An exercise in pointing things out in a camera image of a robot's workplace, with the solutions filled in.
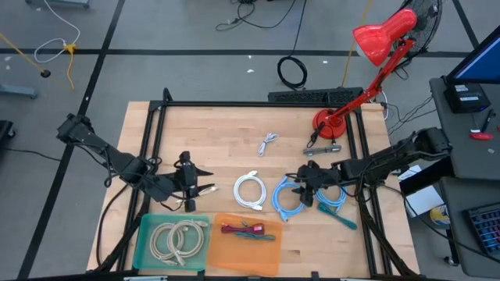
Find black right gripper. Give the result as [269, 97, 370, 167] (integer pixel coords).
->
[291, 159, 335, 208]

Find black coiled floor cable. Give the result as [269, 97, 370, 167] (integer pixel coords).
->
[276, 0, 309, 91]

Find white floor cable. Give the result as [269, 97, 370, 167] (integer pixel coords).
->
[33, 0, 82, 64]

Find backlit black keyboard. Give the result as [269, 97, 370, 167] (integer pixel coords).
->
[463, 201, 500, 258]

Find orange translucent tray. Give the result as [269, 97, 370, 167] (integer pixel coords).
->
[205, 212, 284, 277]

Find computer monitor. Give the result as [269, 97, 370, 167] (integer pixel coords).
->
[445, 25, 500, 85]

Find black pen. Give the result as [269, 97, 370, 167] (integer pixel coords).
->
[480, 108, 496, 133]

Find thin yellow floor cable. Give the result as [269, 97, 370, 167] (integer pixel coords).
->
[341, 0, 372, 87]

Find grey metal stand foot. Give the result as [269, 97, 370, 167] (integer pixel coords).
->
[25, 0, 91, 9]
[0, 82, 39, 100]

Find yellow floor cable with knot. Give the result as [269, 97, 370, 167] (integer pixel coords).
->
[0, 33, 77, 91]

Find blue yellow round disc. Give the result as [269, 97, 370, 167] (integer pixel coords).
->
[429, 205, 451, 229]

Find white paper sheets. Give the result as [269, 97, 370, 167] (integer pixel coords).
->
[398, 163, 446, 219]

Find green translucent tray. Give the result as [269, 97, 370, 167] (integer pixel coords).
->
[131, 212, 212, 273]

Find black floor fan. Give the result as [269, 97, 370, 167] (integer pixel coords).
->
[398, 0, 445, 59]

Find red white braided USB cable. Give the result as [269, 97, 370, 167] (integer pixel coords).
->
[220, 222, 266, 235]

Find black box with labels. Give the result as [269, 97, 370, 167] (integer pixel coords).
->
[443, 81, 492, 114]

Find thick white HDMI cable coil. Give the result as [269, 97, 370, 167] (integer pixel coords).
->
[233, 169, 268, 212]

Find grey desk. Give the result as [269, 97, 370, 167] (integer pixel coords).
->
[428, 76, 500, 279]

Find teal USB cable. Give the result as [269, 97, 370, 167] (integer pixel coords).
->
[234, 230, 277, 242]
[316, 202, 359, 231]

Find beige coiled ethernet cable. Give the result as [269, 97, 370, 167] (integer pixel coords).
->
[149, 222, 181, 266]
[166, 219, 210, 268]

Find red desk lamp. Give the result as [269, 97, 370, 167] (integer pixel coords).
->
[310, 8, 419, 142]

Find black metal table frame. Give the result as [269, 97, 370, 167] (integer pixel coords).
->
[95, 87, 421, 281]

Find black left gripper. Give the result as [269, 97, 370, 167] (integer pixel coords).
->
[173, 151, 216, 214]

